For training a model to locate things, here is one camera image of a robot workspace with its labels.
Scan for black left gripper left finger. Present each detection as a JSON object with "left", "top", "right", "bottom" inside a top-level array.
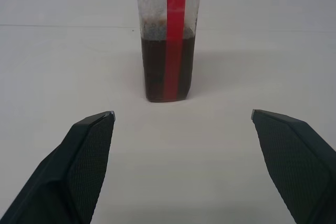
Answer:
[{"left": 0, "top": 110, "right": 117, "bottom": 224}]

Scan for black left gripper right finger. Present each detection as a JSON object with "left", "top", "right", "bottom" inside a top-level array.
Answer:
[{"left": 251, "top": 109, "right": 336, "bottom": 224}]

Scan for plastic bottle with red liquid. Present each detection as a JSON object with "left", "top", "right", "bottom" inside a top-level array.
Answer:
[{"left": 134, "top": 0, "right": 202, "bottom": 103}]

